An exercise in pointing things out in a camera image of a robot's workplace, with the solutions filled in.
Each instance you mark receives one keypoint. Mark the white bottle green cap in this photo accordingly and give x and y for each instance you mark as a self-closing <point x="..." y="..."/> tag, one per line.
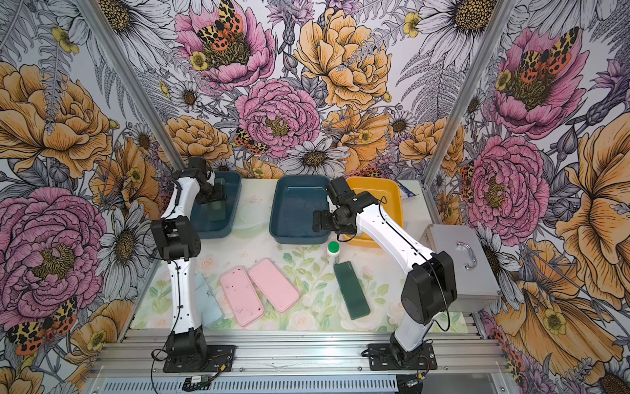
<point x="333" y="251"/>

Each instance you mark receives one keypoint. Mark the silver metal case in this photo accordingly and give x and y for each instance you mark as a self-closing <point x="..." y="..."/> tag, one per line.
<point x="476" y="285"/>

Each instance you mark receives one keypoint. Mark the dark green case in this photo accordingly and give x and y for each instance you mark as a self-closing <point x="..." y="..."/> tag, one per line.
<point x="351" y="291"/>
<point x="216" y="204"/>

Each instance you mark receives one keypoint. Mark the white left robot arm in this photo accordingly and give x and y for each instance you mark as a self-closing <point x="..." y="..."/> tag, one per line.
<point x="178" y="245"/>

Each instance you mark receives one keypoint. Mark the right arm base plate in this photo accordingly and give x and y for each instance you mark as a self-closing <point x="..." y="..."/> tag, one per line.
<point x="390" y="357"/>

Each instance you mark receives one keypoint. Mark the yellow plastic tray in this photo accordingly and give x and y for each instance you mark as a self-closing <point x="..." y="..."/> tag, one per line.
<point x="381" y="188"/>

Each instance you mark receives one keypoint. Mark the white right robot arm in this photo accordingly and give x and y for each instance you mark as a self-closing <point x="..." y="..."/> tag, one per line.
<point x="430" y="285"/>

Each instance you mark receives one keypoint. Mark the light blue case left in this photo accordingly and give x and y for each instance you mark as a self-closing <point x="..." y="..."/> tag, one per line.
<point x="210" y="311"/>

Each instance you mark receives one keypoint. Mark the pink pencil case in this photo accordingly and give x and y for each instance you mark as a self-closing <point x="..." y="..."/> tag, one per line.
<point x="275" y="286"/>
<point x="241" y="296"/>

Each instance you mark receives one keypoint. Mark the blue pen behind tray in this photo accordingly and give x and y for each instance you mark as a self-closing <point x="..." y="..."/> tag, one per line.
<point x="407" y="192"/>

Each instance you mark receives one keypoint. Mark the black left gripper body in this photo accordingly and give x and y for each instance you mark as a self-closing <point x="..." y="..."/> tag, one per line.
<point x="209" y="192"/>

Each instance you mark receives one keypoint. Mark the dark teal tray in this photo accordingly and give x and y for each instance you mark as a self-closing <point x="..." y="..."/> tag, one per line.
<point x="295" y="200"/>
<point x="223" y="228"/>

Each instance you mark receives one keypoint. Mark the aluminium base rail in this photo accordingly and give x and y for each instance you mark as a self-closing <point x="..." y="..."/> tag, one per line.
<point x="285" y="362"/>

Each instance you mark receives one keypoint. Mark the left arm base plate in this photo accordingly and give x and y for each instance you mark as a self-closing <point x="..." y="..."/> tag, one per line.
<point x="217" y="358"/>

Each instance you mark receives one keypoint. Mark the small circuit board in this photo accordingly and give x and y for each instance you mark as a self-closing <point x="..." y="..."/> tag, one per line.
<point x="197" y="383"/>

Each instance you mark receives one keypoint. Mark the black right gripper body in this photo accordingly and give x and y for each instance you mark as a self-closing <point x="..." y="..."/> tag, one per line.
<point x="333" y="221"/>

